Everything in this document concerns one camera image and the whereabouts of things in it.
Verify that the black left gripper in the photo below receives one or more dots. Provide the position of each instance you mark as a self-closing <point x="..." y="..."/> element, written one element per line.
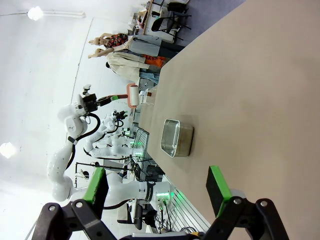
<point x="91" y="102"/>

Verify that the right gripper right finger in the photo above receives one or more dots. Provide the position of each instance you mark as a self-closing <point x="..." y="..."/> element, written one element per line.
<point x="217" y="190"/>

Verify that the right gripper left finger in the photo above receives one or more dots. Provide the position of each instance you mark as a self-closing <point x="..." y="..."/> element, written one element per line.
<point x="96" y="190"/>

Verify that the pink lint roller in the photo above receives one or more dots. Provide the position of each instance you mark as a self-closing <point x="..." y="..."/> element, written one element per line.
<point x="133" y="96"/>

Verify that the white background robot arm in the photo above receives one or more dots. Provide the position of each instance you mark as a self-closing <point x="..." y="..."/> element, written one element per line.
<point x="100" y="147"/>
<point x="110" y="123"/>

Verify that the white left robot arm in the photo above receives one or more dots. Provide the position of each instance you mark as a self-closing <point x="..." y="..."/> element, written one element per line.
<point x="62" y="160"/>

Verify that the mannequin with beige coat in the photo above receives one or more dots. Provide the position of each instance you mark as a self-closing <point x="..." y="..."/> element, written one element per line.
<point x="125" y="67"/>

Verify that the white slatted panel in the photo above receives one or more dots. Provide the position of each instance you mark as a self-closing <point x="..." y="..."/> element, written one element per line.
<point x="185" y="210"/>

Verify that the blue denim garment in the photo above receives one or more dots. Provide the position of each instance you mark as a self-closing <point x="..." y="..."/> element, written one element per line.
<point x="150" y="77"/>

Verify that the rectangular stainless steel container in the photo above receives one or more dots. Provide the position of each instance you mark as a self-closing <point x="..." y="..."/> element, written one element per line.
<point x="185" y="142"/>

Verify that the orange garment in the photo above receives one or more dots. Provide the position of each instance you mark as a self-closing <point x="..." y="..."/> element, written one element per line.
<point x="152" y="60"/>

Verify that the mannequin with floral top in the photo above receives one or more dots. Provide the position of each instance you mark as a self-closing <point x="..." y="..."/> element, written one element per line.
<point x="117" y="40"/>

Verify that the black folding chair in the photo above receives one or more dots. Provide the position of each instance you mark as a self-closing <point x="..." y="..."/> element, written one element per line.
<point x="162" y="23"/>
<point x="177" y="6"/>

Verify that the round ceiling light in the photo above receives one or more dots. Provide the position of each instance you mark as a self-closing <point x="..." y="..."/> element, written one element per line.
<point x="7" y="150"/>
<point x="35" y="13"/>

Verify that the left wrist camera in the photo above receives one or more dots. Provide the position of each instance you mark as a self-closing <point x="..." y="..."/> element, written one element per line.
<point x="86" y="90"/>

